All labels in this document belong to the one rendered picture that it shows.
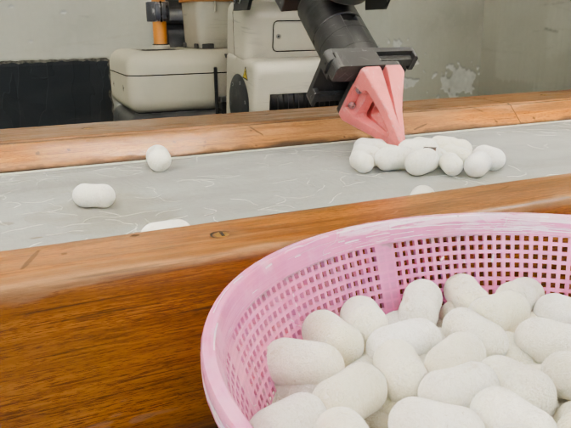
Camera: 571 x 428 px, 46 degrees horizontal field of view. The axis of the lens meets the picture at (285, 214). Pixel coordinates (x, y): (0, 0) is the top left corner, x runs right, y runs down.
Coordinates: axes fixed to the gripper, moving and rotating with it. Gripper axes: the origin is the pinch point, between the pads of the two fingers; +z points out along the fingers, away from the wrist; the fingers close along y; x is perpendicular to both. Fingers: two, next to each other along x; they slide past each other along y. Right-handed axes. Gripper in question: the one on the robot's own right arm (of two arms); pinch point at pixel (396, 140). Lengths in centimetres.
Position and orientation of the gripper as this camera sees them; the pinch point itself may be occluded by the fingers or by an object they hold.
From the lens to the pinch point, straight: 65.2
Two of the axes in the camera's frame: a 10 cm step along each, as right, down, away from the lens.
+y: 9.0, -1.2, 4.1
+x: -2.7, 5.8, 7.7
